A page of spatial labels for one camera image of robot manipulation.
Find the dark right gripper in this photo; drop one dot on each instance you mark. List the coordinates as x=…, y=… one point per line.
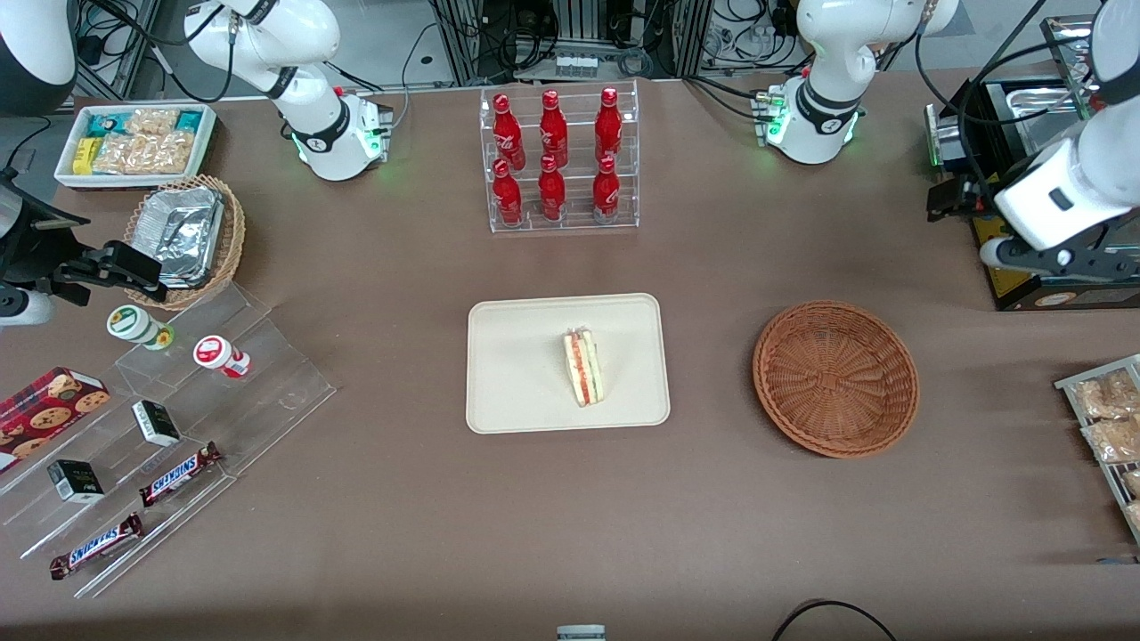
x=37, y=252

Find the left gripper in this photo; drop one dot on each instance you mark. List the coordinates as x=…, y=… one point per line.
x=973, y=184

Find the triangular sandwich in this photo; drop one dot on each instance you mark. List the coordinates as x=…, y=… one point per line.
x=583, y=367

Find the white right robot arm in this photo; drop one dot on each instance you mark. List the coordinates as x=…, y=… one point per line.
x=294, y=36

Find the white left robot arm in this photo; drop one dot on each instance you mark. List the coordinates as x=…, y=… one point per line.
x=828, y=53

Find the light oval wicker basket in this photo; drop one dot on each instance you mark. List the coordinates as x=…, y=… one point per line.
x=233, y=240

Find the brown round wicker basket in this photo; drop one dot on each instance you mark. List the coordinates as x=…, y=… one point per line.
x=837, y=378

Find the cream rectangular tray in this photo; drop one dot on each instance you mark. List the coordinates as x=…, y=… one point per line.
x=517, y=365

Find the green cap yoghurt bottle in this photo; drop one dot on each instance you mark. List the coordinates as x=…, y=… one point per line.
x=134, y=324

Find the silver foil containers stack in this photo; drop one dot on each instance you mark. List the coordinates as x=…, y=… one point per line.
x=183, y=236

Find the black food warmer machine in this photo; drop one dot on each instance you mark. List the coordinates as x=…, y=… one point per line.
x=1015, y=289

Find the yellow snack pack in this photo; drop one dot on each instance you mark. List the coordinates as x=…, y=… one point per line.
x=85, y=156

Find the steel warmer pan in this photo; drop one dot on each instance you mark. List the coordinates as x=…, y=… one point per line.
x=1042, y=116

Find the large clear cracker bag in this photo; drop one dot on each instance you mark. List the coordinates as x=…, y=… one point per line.
x=147, y=153

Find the red cap yoghurt bottle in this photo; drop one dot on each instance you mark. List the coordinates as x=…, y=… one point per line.
x=216, y=353

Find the teal snack pack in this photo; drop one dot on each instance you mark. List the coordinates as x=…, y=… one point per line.
x=107, y=125
x=188, y=120

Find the red plaid cookie box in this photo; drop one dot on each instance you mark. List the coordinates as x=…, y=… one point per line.
x=49, y=409

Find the small clear cracker bag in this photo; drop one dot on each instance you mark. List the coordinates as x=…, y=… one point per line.
x=151, y=121

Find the small black box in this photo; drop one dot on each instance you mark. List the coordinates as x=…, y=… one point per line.
x=76, y=481
x=156, y=423

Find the white rectangular snack bin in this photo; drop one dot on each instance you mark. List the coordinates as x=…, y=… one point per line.
x=207, y=133

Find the clear acrylic stepped display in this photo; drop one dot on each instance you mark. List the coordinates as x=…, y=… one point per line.
x=267, y=401

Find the Snickers chocolate bar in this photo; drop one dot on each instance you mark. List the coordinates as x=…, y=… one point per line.
x=96, y=546
x=178, y=474

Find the clear fried snack bag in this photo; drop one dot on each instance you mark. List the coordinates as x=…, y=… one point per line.
x=1135, y=515
x=1113, y=439
x=1133, y=482
x=1109, y=396

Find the red cola bottle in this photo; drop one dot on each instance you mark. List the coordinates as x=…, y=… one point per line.
x=508, y=198
x=551, y=194
x=608, y=129
x=553, y=132
x=508, y=133
x=606, y=194

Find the clear acrylic bottle rack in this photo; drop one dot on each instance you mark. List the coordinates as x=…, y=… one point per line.
x=574, y=223

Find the small grey device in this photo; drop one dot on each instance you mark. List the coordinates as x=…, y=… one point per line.
x=581, y=633

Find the aluminium frame equipment rack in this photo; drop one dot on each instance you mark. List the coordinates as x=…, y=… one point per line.
x=579, y=27

